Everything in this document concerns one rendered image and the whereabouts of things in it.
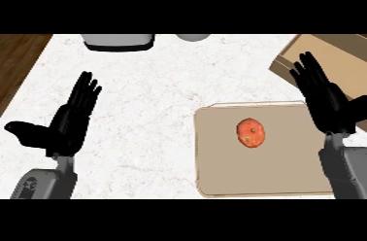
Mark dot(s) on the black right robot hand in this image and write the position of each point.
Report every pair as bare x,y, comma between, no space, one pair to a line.
327,102

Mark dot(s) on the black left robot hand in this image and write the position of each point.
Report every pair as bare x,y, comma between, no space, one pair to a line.
69,121

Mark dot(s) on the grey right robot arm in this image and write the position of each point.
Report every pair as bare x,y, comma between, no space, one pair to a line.
345,170

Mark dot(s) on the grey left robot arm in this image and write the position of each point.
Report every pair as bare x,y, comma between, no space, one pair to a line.
47,181

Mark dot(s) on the brown cardboard box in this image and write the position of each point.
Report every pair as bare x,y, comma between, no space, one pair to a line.
334,63

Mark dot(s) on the beige flat tray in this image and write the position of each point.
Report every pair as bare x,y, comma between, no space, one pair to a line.
262,154

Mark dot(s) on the grey appliance with black base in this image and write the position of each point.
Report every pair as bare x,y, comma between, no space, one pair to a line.
118,41

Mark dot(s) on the grey round object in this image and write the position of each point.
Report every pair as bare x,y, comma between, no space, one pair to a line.
193,37

